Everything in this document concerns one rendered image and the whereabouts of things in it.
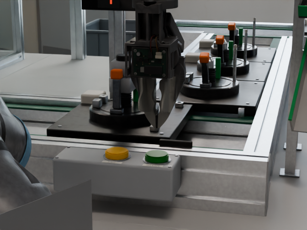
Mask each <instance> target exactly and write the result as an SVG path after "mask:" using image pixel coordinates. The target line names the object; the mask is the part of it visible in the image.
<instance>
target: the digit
mask: <svg viewBox="0 0 307 230"><path fill-rule="evenodd" d="M98 8H120V0H98Z"/></svg>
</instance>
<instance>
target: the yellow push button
mask: <svg viewBox="0 0 307 230"><path fill-rule="evenodd" d="M128 156H129V151H128V149H126V148H124V147H111V148H108V149H107V150H106V151H105V157H106V158H108V159H113V160H120V159H125V158H127V157H128Z"/></svg>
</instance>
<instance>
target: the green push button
mask: <svg viewBox="0 0 307 230"><path fill-rule="evenodd" d="M145 160H146V161H147V162H152V163H162V162H166V161H168V160H169V154H168V153H167V152H166V151H162V150H151V151H148V152H146V153H145Z"/></svg>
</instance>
